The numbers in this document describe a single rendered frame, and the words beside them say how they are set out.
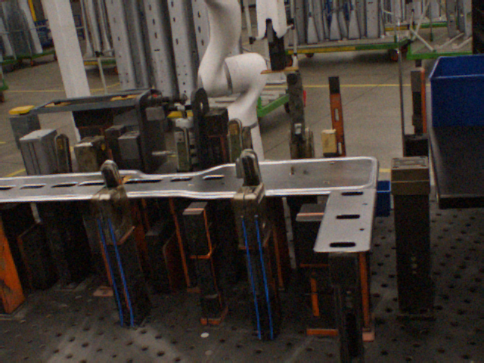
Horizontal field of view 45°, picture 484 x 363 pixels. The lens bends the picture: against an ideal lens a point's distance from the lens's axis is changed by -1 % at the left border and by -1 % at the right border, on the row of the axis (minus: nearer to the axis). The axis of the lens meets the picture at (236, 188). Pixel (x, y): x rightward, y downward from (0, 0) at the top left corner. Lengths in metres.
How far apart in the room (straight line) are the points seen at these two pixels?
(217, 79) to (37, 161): 0.61
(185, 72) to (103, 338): 4.99
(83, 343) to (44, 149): 0.62
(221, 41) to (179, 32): 4.42
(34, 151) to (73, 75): 3.72
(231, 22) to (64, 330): 1.00
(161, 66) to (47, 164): 4.70
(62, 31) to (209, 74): 3.68
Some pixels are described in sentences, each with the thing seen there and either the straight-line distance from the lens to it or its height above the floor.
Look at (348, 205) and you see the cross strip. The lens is 1.21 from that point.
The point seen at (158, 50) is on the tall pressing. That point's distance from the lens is 6.44.
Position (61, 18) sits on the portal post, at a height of 1.34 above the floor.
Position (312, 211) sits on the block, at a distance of 1.25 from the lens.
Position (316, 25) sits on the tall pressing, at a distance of 9.46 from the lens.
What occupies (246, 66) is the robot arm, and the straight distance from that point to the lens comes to 1.93.
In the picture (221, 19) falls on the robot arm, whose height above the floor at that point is 1.35.
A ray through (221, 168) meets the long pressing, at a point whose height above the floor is 1.00.
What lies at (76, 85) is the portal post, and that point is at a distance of 5.53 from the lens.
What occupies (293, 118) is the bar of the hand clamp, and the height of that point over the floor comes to 1.10.
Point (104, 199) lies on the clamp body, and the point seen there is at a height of 1.04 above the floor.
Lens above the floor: 1.47
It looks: 20 degrees down
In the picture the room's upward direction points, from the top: 9 degrees counter-clockwise
